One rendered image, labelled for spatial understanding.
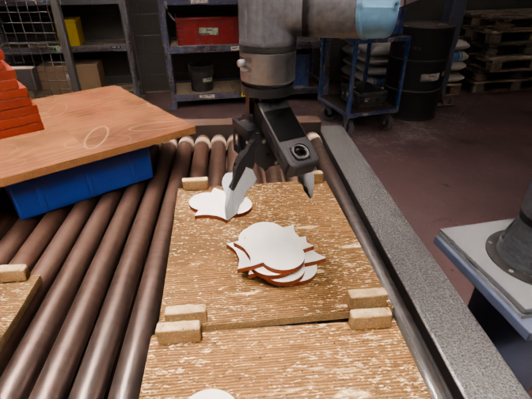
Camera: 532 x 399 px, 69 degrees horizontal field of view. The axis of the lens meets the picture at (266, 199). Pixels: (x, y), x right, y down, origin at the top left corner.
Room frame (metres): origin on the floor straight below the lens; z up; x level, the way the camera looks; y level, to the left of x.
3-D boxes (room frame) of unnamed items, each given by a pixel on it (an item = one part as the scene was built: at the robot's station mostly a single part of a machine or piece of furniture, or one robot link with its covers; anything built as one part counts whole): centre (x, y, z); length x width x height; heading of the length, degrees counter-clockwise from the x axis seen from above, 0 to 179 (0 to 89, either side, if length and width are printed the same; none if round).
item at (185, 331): (0.36, 0.12, 0.95); 0.06 x 0.02 x 0.03; 95
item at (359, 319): (0.38, -0.15, 0.95); 0.06 x 0.02 x 0.03; 95
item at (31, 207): (0.87, 0.49, 0.97); 0.31 x 0.31 x 0.10; 40
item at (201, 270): (0.60, 0.01, 0.93); 0.41 x 0.35 x 0.02; 7
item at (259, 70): (0.54, 0.00, 1.26); 0.08 x 0.08 x 0.05
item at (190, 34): (4.58, 0.65, 0.78); 0.66 x 0.45 x 0.28; 102
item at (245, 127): (0.55, 0.00, 1.18); 0.09 x 0.08 x 0.12; 26
